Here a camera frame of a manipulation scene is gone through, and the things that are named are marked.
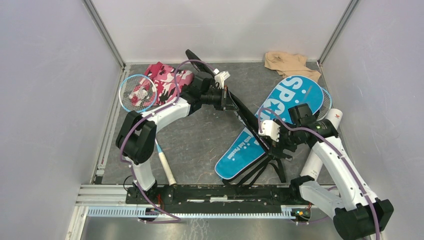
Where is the blue frame badminton racket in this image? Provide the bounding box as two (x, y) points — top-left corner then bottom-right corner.
(115, 74), (158, 191)

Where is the racket under blue cover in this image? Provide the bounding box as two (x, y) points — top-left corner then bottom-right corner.
(317, 87), (332, 120)

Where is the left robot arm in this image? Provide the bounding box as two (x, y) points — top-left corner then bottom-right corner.
(115, 72), (231, 204)

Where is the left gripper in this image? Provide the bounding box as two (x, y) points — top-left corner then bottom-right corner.
(201, 85), (239, 112)

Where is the black Crossway racket cover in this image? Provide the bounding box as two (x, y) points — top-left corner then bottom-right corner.
(185, 49), (294, 184)

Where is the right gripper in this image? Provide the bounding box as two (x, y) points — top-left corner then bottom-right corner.
(268, 119), (306, 162)

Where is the white shuttlecock tube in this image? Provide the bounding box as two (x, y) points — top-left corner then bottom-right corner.
(299, 108), (344, 181)

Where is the beige cloth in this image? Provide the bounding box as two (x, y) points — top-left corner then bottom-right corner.
(264, 51), (322, 83)

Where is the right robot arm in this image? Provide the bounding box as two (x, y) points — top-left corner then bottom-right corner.
(277, 103), (394, 240)

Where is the blue Sport racket cover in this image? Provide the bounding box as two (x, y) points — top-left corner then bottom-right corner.
(214, 75), (331, 180)

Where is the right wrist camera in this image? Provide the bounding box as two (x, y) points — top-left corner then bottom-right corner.
(258, 120), (281, 143)

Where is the pink camouflage cloth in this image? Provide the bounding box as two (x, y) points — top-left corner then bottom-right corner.
(124, 62), (194, 107)

